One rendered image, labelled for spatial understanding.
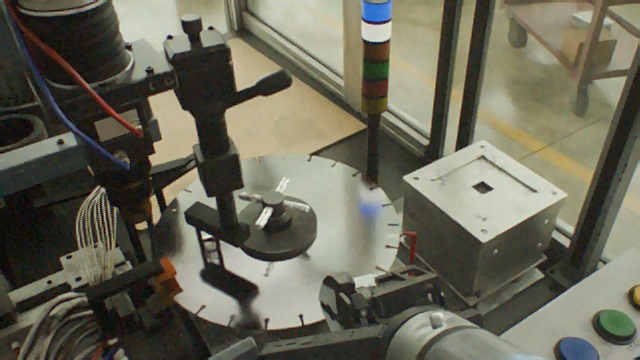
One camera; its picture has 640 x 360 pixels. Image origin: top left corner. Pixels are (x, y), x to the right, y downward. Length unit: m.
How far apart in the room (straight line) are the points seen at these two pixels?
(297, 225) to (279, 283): 0.09
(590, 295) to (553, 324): 0.07
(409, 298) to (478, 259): 0.39
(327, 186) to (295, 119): 0.53
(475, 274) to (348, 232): 0.23
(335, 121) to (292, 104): 0.13
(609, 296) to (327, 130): 0.72
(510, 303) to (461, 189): 0.20
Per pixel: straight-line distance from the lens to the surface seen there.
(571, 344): 0.75
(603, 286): 0.83
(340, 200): 0.81
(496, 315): 0.95
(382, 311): 0.48
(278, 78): 0.55
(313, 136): 1.28
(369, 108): 0.95
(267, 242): 0.74
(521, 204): 0.91
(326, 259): 0.73
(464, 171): 0.96
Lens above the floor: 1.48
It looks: 39 degrees down
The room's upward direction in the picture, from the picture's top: 2 degrees counter-clockwise
